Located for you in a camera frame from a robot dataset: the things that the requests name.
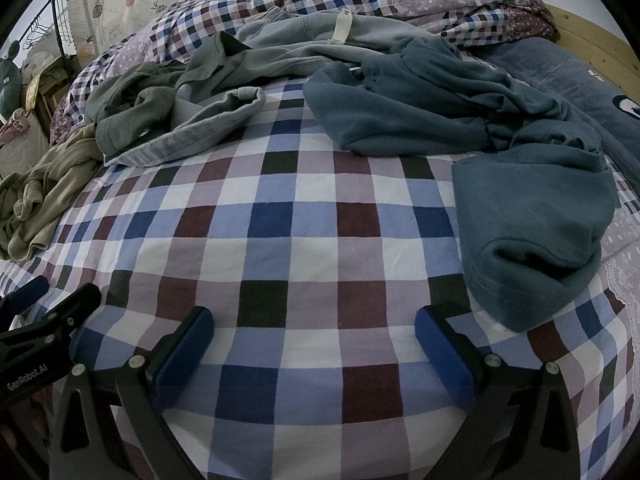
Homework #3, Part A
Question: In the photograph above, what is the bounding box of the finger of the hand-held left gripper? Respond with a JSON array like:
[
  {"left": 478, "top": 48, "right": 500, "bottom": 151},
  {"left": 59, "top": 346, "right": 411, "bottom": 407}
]
[
  {"left": 0, "top": 283, "right": 103, "bottom": 343},
  {"left": 0, "top": 276, "right": 50, "bottom": 318}
]

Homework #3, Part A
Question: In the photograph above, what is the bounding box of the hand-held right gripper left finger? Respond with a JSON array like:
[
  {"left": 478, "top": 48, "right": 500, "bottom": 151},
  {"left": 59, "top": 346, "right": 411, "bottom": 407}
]
[{"left": 47, "top": 305, "right": 216, "bottom": 480}]

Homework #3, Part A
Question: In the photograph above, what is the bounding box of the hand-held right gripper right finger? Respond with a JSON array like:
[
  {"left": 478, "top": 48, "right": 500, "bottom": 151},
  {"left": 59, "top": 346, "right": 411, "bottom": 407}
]
[{"left": 414, "top": 306, "right": 581, "bottom": 480}]

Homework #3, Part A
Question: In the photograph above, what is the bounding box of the teal fleece sweater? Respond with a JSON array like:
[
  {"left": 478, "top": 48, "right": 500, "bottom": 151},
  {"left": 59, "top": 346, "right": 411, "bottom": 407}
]
[{"left": 302, "top": 37, "right": 618, "bottom": 333}]

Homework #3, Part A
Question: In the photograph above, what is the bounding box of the black clothes rack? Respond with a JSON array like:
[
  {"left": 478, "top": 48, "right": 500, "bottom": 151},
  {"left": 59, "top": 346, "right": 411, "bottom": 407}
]
[{"left": 20, "top": 0, "right": 78, "bottom": 58}]

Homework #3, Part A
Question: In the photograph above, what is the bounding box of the khaki garment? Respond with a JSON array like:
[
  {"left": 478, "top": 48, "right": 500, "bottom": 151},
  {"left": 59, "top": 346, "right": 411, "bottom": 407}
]
[{"left": 0, "top": 122, "right": 108, "bottom": 262}]

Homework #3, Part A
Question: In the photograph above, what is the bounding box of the checked bed sheet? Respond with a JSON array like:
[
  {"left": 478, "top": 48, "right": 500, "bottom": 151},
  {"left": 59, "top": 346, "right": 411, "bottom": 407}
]
[{"left": 0, "top": 67, "right": 640, "bottom": 480}]

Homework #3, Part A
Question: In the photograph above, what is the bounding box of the pink cloth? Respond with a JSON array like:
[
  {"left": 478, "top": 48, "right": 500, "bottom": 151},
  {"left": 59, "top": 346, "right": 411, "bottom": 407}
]
[{"left": 0, "top": 107, "right": 32, "bottom": 148}]

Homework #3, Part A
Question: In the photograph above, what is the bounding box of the yellow cloth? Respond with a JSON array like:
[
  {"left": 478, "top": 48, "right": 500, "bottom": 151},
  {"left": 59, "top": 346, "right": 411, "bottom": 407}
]
[{"left": 25, "top": 72, "right": 48, "bottom": 108}]

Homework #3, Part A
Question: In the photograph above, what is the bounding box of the green plush toy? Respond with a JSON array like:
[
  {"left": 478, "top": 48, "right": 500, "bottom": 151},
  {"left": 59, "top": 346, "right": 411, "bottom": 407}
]
[{"left": 0, "top": 40, "right": 25, "bottom": 116}]

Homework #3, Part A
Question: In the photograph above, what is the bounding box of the dark green shirt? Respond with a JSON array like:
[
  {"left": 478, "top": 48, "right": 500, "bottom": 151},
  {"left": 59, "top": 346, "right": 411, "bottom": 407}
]
[{"left": 85, "top": 30, "right": 266, "bottom": 153}]

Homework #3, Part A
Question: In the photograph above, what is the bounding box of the blue cartoon print pillow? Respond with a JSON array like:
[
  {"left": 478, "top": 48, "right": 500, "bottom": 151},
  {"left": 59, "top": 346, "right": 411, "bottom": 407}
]
[{"left": 480, "top": 35, "right": 640, "bottom": 201}]

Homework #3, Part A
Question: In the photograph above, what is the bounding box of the light grey garment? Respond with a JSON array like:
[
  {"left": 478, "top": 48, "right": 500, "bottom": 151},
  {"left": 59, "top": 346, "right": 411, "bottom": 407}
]
[{"left": 102, "top": 6, "right": 451, "bottom": 168}]

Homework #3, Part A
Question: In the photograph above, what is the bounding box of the wooden headboard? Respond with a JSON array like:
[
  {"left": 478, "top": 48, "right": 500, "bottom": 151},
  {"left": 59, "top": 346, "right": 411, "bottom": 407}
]
[{"left": 542, "top": 2, "right": 640, "bottom": 111}]

